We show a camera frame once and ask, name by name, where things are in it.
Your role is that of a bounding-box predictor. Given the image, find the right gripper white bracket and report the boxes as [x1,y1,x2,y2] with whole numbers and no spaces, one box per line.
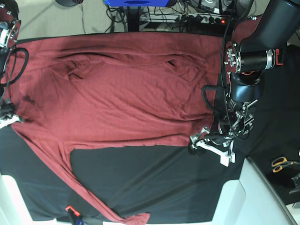
[0,104,23,129]

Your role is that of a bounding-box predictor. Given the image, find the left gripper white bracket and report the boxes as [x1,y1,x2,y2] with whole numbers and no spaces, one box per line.
[187,126,236,167]

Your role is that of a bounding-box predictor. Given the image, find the dark red long-sleeve shirt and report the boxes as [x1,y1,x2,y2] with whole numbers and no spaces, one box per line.
[4,32,222,225]

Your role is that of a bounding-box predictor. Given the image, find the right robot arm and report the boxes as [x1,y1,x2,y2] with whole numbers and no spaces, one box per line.
[0,0,29,128]

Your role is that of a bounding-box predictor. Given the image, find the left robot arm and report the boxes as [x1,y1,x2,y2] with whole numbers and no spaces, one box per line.
[188,0,300,166]

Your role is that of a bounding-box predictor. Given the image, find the black table cloth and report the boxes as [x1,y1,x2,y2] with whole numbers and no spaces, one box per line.
[0,46,300,224]

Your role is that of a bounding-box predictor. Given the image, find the white foam block right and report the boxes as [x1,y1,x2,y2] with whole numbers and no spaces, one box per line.
[211,157,297,225]

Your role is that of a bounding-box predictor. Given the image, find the blue and orange clamp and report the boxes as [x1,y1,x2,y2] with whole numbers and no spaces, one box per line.
[65,206,85,225]

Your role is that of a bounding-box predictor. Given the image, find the red and black clamp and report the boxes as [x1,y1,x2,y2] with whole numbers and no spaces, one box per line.
[275,48,285,66]

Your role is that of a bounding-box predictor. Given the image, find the white power strip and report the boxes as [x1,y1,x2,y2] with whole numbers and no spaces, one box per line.
[140,12,229,25]

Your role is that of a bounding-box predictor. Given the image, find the blue plastic bin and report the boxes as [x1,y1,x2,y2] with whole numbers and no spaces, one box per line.
[104,0,177,7]

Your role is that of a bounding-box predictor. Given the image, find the yellow handled scissors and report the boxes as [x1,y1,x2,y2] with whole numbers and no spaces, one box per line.
[271,157,300,173]

